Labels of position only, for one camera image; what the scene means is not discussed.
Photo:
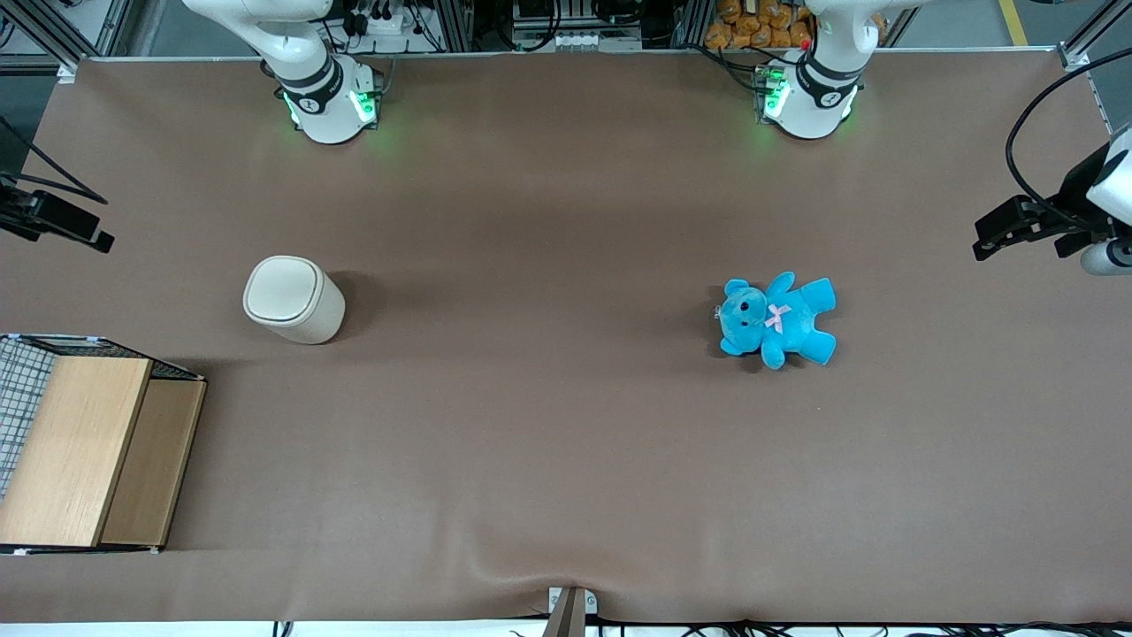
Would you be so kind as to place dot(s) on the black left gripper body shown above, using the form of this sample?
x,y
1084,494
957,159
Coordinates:
x,y
1072,202

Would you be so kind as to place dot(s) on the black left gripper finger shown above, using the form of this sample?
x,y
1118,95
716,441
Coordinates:
x,y
1004,212
995,248

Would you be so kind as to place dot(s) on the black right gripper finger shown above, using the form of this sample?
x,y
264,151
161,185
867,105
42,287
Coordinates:
x,y
99,241
75,219

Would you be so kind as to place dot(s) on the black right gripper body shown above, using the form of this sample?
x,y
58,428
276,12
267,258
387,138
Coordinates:
x,y
19,215

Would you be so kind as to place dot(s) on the cream trash can with lid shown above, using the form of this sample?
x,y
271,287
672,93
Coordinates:
x,y
294,299

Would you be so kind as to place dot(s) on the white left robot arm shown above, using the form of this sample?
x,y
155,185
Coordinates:
x,y
809,97

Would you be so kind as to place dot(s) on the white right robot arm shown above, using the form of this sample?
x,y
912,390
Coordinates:
x,y
323,93

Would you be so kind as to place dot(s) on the blue teddy bear plush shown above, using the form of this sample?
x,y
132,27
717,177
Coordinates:
x,y
778,318

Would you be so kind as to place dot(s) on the orange plush toys pile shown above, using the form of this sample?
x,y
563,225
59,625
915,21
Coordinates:
x,y
761,25

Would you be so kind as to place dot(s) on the white power strip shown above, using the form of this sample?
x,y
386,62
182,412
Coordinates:
x,y
382,21

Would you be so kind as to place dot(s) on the long white socket strip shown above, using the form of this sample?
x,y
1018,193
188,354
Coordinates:
x,y
579,40

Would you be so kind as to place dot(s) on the brown table mat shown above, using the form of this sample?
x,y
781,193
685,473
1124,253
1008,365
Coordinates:
x,y
566,442

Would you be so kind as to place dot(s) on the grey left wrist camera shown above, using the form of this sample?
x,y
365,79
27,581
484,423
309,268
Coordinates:
x,y
1107,257

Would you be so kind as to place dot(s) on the aluminium frame post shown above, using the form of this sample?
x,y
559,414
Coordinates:
x,y
71,35
1092,35

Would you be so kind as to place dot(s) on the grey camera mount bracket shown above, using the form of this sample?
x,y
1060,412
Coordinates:
x,y
570,610

